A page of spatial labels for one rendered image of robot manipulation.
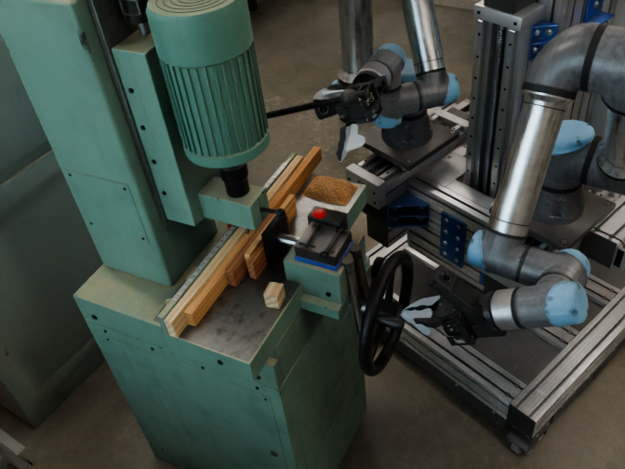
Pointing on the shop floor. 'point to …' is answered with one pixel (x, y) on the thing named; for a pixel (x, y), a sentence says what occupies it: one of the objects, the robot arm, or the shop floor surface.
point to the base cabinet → (244, 403)
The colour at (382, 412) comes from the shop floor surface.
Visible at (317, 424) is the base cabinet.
